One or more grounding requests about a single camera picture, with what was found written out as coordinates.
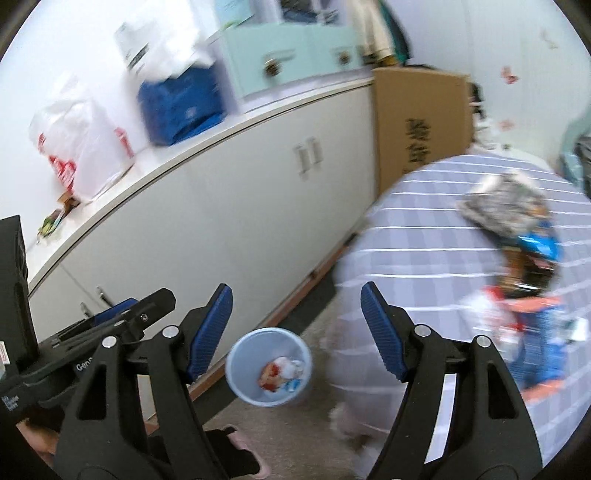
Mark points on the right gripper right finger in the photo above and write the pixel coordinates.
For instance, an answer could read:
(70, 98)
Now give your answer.
(462, 415)

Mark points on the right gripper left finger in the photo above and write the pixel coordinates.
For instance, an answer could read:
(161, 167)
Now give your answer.
(103, 435)

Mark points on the blue snack wrapper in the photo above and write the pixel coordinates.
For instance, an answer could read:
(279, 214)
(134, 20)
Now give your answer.
(527, 323)

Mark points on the newspaper paper bag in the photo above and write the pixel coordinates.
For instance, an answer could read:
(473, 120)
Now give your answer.
(510, 204)

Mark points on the light blue trash bin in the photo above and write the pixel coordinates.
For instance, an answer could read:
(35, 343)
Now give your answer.
(252, 352)

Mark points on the trash in bin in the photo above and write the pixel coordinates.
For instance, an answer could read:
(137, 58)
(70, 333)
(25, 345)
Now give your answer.
(281, 374)

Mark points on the person's left hand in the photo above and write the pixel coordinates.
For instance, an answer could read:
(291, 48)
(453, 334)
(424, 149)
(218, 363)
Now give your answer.
(42, 440)

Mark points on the pink slipper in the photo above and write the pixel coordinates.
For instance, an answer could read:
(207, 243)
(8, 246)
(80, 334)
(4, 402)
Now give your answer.
(241, 442)

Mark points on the small toys on counter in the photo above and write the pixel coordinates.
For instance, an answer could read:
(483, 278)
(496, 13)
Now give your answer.
(66, 204)

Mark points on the grey checkered tablecloth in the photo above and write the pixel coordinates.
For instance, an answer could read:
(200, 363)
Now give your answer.
(427, 258)

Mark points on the white red plastic bag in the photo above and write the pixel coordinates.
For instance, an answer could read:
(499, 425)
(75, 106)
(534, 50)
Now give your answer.
(87, 152)

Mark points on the white long cabinet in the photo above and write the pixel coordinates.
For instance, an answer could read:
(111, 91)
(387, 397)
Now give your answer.
(262, 202)

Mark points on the blue storage bag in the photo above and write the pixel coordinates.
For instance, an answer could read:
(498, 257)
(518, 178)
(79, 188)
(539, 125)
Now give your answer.
(176, 109)

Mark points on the brown cardboard box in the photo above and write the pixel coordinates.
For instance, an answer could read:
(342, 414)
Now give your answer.
(422, 116)

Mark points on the white paper shopping bag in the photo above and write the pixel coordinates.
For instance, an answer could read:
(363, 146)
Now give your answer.
(157, 52)

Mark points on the teal drawer unit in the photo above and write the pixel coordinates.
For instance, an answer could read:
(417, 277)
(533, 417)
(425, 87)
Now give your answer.
(268, 55)

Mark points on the hanging coats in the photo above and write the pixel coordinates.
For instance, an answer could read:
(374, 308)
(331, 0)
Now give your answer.
(381, 40)

